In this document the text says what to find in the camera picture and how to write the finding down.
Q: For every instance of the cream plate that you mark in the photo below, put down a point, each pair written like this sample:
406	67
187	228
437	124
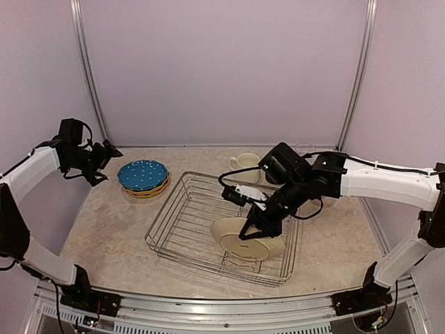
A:
225	232

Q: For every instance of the white blue-rimmed bowl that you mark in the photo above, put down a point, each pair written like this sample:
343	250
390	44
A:
310	209

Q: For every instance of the right frame post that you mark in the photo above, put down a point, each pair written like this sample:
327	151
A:
360	72

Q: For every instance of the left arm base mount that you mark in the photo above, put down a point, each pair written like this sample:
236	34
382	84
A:
90	299

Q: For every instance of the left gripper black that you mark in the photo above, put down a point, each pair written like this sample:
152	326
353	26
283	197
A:
103	157

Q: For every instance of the tall clear glass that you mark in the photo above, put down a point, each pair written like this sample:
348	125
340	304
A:
303	148

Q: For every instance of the wire dish rack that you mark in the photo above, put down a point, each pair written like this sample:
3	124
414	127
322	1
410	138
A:
196	227

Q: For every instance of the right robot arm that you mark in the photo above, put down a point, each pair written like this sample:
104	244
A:
336	175

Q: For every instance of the left frame post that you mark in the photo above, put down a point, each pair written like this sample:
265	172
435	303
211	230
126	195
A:
82	44

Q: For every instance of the dark blue mug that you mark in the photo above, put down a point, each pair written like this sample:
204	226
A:
276	178

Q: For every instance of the yellow oval dish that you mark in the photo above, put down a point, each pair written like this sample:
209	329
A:
156	194
158	189

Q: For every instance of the blue oval dish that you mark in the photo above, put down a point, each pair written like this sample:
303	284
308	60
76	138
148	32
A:
142	175

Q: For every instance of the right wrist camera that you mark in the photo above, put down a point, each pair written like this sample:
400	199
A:
241	194

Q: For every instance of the white ribbed mug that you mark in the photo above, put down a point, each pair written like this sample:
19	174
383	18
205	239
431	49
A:
243	161

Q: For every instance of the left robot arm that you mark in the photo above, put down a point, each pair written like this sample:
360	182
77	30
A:
29	193

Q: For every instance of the frame post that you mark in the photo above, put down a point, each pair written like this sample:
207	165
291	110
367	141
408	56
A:
360	72
82	44

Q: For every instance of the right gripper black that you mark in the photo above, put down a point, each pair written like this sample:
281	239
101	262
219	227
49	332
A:
266	225

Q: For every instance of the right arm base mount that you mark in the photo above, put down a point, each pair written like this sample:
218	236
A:
369	295

